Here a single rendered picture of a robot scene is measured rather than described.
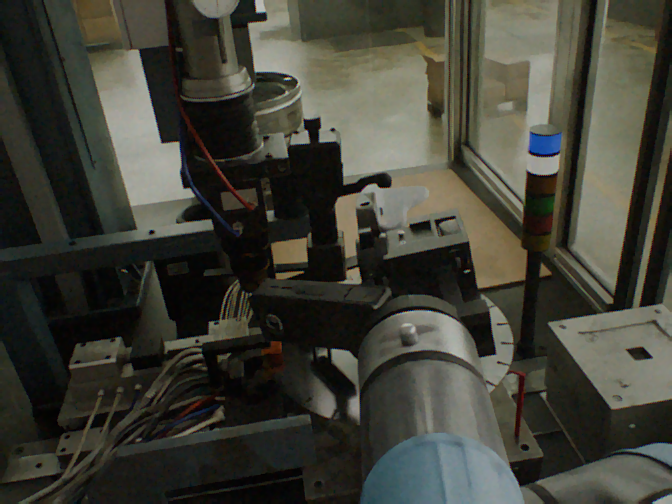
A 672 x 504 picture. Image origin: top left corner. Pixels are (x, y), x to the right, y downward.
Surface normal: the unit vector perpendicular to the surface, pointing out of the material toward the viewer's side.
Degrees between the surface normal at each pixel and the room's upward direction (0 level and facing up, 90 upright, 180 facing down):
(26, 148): 90
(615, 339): 0
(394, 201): 11
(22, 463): 0
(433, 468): 6
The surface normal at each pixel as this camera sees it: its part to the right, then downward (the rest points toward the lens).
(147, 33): 0.15, 0.49
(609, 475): -0.33, -0.94
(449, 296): -0.25, -0.84
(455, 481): 0.03, -0.84
